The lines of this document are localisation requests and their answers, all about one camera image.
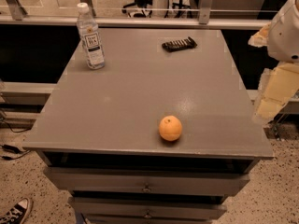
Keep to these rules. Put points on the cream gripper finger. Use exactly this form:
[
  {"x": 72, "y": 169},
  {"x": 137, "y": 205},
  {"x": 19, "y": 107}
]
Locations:
[
  {"x": 276, "y": 87},
  {"x": 260, "y": 39}
]

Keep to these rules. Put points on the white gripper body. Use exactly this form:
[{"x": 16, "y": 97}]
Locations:
[{"x": 285, "y": 34}]

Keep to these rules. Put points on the orange fruit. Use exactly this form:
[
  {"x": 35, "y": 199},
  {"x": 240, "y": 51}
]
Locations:
[{"x": 170, "y": 128}]

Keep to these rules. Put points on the clear plastic water bottle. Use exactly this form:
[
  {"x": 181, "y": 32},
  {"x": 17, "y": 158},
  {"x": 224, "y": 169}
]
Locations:
[{"x": 90, "y": 38}]

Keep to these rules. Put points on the black chocolate bar wrapper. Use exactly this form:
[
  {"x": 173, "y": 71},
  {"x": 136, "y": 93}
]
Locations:
[{"x": 178, "y": 45}]

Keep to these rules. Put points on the black office chair base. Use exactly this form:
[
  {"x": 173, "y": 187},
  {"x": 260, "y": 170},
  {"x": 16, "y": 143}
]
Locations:
[{"x": 142, "y": 10}]

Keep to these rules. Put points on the metal guard railing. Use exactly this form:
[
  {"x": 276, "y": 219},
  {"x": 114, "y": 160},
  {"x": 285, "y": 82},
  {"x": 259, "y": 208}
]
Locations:
[{"x": 199, "y": 14}]

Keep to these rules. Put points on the grey drawer cabinet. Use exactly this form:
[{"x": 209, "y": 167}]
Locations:
[{"x": 109, "y": 118}]

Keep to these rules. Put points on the grey lower drawer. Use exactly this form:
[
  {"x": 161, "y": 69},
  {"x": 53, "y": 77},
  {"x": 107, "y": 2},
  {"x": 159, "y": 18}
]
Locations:
[{"x": 146, "y": 209}]

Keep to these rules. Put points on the grey drawer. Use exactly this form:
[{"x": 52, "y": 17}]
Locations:
[
  {"x": 146, "y": 209},
  {"x": 148, "y": 182}
]

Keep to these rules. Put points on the grey upper drawer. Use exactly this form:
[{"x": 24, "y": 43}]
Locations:
[{"x": 148, "y": 182}]

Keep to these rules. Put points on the black white sneaker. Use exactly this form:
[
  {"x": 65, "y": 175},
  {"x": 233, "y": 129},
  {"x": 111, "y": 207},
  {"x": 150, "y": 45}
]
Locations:
[{"x": 18, "y": 213}]

